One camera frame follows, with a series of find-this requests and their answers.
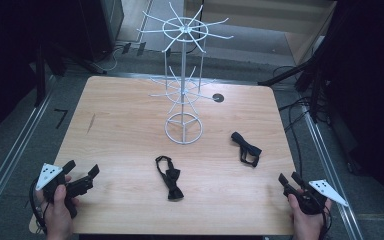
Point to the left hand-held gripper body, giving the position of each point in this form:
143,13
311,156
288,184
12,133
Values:
48,175

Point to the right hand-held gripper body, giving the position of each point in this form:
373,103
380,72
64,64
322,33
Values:
326,191

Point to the person's right hand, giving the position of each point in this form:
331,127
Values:
308,226

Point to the person's left hand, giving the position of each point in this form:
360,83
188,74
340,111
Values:
58,216

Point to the black bow tie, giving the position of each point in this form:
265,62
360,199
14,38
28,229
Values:
174,186
247,147

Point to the black metal stand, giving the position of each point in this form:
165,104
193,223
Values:
40,76
313,86

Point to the dark round table grommet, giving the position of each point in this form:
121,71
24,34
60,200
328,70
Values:
218,97

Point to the dark cabinet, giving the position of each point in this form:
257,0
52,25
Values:
103,26

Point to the metal floor rail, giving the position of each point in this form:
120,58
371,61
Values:
333,180
10,160

